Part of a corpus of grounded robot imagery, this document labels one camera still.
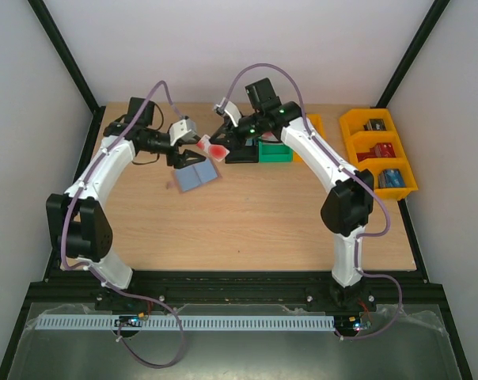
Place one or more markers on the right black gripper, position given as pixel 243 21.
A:
pixel 231 133

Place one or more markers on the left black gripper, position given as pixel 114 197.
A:
pixel 180 160

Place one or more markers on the red white card sleeve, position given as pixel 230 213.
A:
pixel 215 151

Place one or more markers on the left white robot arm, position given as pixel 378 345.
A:
pixel 79 229

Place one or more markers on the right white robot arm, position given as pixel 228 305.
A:
pixel 348 205

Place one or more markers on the red white card holders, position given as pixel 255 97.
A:
pixel 270 138

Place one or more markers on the yellow bin with black cards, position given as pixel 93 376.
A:
pixel 359 120

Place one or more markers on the yellow bin with red cards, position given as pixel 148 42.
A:
pixel 374 144

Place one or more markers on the black card stack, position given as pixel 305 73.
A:
pixel 375 125

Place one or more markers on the red card stack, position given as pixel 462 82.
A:
pixel 380 150

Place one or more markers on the blue card stack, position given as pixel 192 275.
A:
pixel 391 178

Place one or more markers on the yellow bin with blue cards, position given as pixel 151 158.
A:
pixel 376 165

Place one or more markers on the black storage bin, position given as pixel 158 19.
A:
pixel 243 155

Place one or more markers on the green storage bin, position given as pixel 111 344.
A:
pixel 270 151

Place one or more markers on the small yellow storage bin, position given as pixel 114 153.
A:
pixel 317 122

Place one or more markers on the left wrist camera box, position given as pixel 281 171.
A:
pixel 182 131

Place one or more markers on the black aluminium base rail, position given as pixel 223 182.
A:
pixel 312 291

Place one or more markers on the white slotted cable duct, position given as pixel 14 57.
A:
pixel 189 323

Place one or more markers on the left black frame post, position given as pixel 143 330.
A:
pixel 58 42

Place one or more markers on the black frame post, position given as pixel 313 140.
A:
pixel 421 36
pixel 58 42

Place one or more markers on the right black frame post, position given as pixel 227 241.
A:
pixel 421 36

